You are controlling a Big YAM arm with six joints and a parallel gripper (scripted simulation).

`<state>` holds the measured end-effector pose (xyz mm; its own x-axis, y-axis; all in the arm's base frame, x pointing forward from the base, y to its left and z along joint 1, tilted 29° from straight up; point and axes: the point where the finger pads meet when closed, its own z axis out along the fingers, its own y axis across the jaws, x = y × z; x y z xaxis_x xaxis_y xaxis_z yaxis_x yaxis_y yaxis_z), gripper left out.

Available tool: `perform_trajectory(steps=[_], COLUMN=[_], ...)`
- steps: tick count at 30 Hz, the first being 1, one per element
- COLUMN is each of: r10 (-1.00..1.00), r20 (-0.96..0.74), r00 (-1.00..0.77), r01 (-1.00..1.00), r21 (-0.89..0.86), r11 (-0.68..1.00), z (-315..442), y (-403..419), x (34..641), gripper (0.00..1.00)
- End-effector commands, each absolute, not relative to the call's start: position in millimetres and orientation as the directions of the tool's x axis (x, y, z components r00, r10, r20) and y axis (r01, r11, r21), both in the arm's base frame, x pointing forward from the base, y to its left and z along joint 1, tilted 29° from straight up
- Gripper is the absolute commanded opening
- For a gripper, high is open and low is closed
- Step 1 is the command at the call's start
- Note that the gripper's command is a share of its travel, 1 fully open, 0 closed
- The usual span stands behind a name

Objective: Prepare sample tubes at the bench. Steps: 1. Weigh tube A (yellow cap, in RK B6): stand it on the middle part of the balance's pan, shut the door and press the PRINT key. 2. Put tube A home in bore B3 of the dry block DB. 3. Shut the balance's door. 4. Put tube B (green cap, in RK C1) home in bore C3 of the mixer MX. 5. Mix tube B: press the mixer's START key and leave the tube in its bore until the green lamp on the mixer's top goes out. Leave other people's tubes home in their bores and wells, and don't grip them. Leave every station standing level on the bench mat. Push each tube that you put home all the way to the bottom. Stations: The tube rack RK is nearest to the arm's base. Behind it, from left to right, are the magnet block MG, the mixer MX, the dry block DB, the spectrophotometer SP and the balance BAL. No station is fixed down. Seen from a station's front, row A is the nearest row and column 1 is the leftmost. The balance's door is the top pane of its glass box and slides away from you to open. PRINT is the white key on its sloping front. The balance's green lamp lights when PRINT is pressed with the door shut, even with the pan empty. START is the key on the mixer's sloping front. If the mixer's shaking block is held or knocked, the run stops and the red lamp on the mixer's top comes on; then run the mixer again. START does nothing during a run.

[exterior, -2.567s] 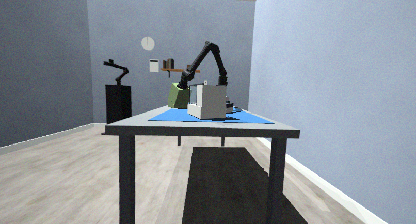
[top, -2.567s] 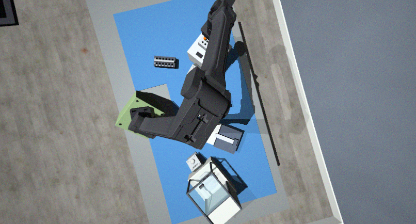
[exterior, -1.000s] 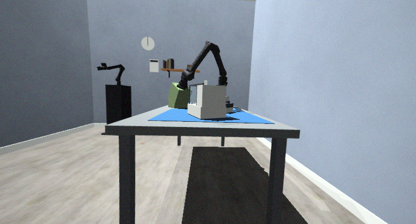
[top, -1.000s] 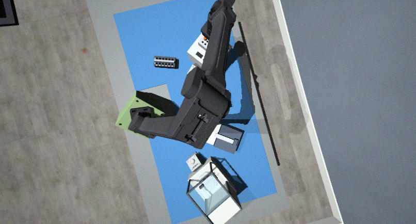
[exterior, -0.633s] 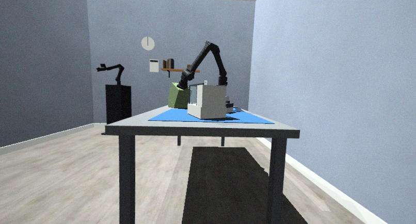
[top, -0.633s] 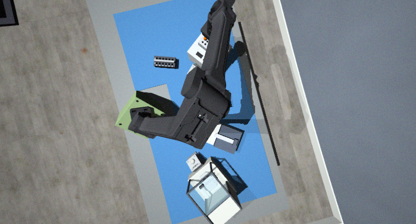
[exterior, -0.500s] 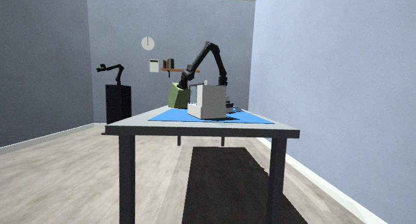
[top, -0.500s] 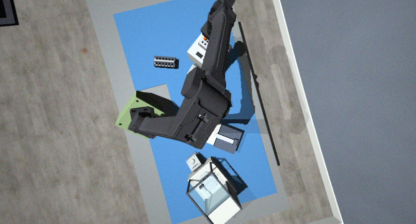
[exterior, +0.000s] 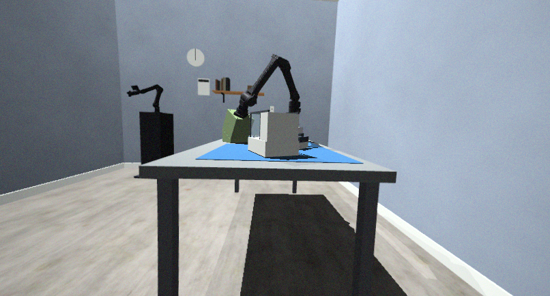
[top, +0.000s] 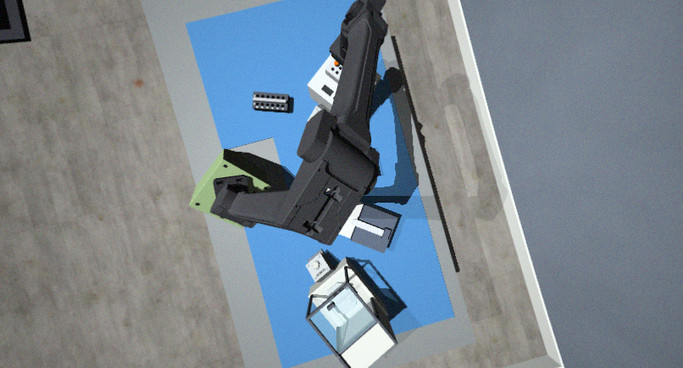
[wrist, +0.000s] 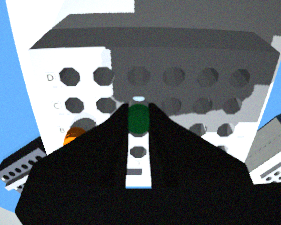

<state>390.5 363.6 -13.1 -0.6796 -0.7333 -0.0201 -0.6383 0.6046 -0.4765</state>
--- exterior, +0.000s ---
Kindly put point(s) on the blue bench mat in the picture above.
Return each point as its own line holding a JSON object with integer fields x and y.
{"x": 314, "y": 153}

